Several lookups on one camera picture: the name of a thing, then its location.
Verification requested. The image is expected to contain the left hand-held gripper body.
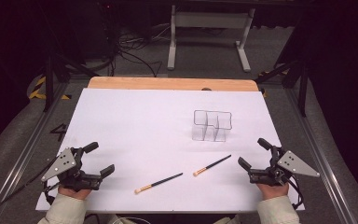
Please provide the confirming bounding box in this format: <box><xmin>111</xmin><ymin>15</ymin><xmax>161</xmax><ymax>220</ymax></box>
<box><xmin>40</xmin><ymin>147</ymin><xmax>103</xmax><ymax>192</ymax></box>

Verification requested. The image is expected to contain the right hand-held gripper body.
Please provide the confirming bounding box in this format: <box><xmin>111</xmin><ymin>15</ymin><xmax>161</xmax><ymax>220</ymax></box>
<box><xmin>247</xmin><ymin>145</ymin><xmax>321</xmax><ymax>188</ymax></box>

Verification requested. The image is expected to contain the black makeup brush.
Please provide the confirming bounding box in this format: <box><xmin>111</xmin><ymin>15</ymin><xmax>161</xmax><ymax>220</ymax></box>
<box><xmin>133</xmin><ymin>172</ymin><xmax>184</xmax><ymax>195</ymax></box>
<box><xmin>192</xmin><ymin>154</ymin><xmax>232</xmax><ymax>177</ymax></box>

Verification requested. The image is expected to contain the clear acrylic organizer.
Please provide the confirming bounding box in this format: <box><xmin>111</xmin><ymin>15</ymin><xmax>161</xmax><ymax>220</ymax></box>
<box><xmin>191</xmin><ymin>109</ymin><xmax>233</xmax><ymax>143</ymax></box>

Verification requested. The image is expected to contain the person's right hand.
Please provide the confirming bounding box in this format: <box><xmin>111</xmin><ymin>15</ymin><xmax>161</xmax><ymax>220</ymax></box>
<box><xmin>255</xmin><ymin>181</ymin><xmax>290</xmax><ymax>201</ymax></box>

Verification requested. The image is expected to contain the person's left hand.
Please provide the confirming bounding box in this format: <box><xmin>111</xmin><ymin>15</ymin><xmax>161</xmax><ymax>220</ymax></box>
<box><xmin>58</xmin><ymin>185</ymin><xmax>92</xmax><ymax>201</ymax></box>

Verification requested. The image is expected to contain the white board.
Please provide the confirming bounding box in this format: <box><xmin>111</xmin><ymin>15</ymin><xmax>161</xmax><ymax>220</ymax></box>
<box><xmin>35</xmin><ymin>88</ymin><xmax>306</xmax><ymax>214</ymax></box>

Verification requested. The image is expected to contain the black metal stand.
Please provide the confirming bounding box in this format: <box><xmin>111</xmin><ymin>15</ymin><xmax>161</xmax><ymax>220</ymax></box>
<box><xmin>255</xmin><ymin>59</ymin><xmax>309</xmax><ymax>118</ymax></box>
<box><xmin>41</xmin><ymin>52</ymin><xmax>101</xmax><ymax>113</ymax></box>

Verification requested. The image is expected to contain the wooden table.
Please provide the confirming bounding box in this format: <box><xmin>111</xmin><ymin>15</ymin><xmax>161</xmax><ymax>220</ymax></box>
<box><xmin>87</xmin><ymin>77</ymin><xmax>259</xmax><ymax>92</ymax></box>

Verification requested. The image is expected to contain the white metal stand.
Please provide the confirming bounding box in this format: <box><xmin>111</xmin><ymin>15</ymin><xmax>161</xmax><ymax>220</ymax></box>
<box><xmin>167</xmin><ymin>4</ymin><xmax>256</xmax><ymax>73</ymax></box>

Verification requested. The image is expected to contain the right hand-held gripper cable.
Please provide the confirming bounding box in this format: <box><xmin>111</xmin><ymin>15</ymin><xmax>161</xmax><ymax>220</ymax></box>
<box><xmin>287</xmin><ymin>174</ymin><xmax>305</xmax><ymax>210</ymax></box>

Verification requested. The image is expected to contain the hand-held gripper cable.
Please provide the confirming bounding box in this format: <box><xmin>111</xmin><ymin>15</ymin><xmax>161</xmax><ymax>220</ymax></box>
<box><xmin>287</xmin><ymin>174</ymin><xmax>305</xmax><ymax>210</ymax></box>
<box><xmin>0</xmin><ymin>157</ymin><xmax>60</xmax><ymax>220</ymax></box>

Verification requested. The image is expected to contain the aluminium rail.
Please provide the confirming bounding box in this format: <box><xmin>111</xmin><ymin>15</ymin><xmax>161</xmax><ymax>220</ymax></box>
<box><xmin>283</xmin><ymin>88</ymin><xmax>358</xmax><ymax>224</ymax></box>
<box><xmin>0</xmin><ymin>82</ymin><xmax>71</xmax><ymax>224</ymax></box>

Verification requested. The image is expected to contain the white cable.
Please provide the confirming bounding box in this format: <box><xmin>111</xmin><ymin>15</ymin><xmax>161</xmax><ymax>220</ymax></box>
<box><xmin>110</xmin><ymin>214</ymin><xmax>152</xmax><ymax>224</ymax></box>

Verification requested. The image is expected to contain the left hand-held gripper cable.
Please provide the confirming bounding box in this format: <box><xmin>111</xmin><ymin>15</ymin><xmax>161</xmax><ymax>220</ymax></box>
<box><xmin>0</xmin><ymin>157</ymin><xmax>60</xmax><ymax>220</ymax></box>

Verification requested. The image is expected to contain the bundle of black floor cables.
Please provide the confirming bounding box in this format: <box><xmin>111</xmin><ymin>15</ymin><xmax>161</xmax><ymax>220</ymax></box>
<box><xmin>115</xmin><ymin>29</ymin><xmax>164</xmax><ymax>78</ymax></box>

